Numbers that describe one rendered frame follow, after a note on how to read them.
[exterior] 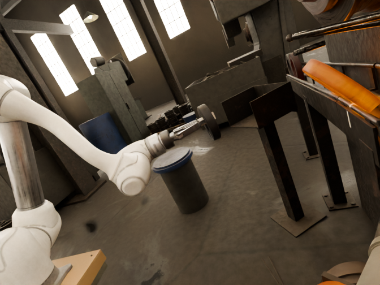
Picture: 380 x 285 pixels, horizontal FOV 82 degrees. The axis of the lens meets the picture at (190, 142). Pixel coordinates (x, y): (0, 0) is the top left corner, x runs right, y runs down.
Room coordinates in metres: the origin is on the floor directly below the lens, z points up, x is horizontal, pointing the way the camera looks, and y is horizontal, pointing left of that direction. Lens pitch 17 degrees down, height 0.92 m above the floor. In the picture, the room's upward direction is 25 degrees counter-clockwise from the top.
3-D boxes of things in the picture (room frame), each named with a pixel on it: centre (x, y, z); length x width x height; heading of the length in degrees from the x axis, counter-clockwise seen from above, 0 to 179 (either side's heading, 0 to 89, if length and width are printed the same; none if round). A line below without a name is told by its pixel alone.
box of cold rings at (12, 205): (3.17, 2.17, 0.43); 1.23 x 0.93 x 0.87; 155
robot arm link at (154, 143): (0.87, 0.13, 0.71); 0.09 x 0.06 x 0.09; 179
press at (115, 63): (8.44, 1.52, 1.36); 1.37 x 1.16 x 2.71; 57
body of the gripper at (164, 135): (0.87, 0.05, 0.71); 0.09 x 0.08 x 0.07; 89
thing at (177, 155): (1.52, 0.17, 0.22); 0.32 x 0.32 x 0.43
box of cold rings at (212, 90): (3.22, -0.85, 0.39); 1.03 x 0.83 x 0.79; 71
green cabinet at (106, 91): (4.17, 0.97, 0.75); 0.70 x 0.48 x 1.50; 157
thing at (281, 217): (0.97, -0.35, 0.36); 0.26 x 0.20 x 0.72; 12
